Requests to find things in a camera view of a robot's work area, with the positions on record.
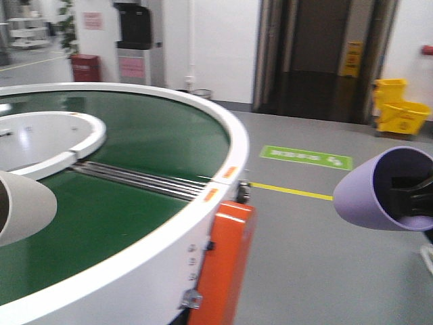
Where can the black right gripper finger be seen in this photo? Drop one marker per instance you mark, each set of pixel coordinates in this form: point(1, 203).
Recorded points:
point(411, 196)

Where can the lavender plastic cup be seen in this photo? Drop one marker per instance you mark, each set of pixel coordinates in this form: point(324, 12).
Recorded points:
point(363, 196)

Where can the beige plastic cup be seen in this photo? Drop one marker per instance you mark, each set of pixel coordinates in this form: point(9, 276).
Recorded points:
point(27, 207)

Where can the orange conveyor motor cover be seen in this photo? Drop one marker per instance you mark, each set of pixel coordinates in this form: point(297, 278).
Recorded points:
point(222, 274)

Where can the grey waste bin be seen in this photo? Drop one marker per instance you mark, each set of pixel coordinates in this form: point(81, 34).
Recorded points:
point(202, 93)

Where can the white outer conveyor rim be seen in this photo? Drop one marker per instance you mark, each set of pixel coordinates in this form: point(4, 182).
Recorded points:
point(154, 279)

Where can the yellow mop bucket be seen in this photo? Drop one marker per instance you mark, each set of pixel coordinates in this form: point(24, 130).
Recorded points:
point(396, 114)

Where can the black and silver water dispenser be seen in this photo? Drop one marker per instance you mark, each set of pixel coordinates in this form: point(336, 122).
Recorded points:
point(140, 48)

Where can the red fire extinguisher cabinet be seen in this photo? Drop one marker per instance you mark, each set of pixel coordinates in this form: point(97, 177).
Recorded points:
point(85, 68)

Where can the green potted plant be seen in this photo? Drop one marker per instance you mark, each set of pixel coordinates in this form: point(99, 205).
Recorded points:
point(67, 28)

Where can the white rolling cart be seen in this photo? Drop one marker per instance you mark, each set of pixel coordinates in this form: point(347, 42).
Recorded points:
point(27, 33)

